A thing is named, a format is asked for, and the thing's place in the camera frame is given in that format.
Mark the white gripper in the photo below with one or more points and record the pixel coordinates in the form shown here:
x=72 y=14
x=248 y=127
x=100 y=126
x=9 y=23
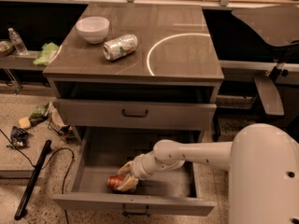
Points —
x=137 y=169

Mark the red coke can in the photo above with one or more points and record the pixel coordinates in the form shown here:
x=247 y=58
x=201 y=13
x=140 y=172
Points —
x=114 y=181

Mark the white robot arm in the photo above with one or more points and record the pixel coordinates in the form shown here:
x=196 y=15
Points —
x=263 y=166

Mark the open grey bottom drawer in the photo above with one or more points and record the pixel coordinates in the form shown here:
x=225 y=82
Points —
x=105 y=150

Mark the grey drawer cabinet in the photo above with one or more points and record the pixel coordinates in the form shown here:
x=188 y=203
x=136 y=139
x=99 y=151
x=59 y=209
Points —
x=175 y=61

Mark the silver green soda can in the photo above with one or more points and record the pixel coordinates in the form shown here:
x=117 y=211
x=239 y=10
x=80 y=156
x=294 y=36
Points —
x=120 y=47

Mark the black bar on floor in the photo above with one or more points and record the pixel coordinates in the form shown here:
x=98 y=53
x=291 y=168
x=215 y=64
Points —
x=21 y=210

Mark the green snack bag on floor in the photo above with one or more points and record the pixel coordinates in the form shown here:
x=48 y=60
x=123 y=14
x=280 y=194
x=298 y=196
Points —
x=40 y=114

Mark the blue snack bag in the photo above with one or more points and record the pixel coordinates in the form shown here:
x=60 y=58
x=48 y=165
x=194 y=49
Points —
x=18 y=137

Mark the yellow sponge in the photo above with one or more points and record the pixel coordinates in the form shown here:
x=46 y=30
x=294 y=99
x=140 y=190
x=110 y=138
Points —
x=25 y=123

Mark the green chip bag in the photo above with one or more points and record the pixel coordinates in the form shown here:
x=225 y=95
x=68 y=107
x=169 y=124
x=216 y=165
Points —
x=46 y=54

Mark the white bowl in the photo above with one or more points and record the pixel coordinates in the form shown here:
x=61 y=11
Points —
x=93 y=29

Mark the clear water bottle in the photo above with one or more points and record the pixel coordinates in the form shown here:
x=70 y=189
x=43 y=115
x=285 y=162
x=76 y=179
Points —
x=17 y=42

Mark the brown bowl at left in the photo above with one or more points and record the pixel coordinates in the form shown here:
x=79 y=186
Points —
x=6 y=48

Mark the black office chair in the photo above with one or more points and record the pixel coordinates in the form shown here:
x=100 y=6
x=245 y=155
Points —
x=278 y=28

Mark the wire basket on floor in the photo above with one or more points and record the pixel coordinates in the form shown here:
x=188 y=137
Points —
x=64 y=131

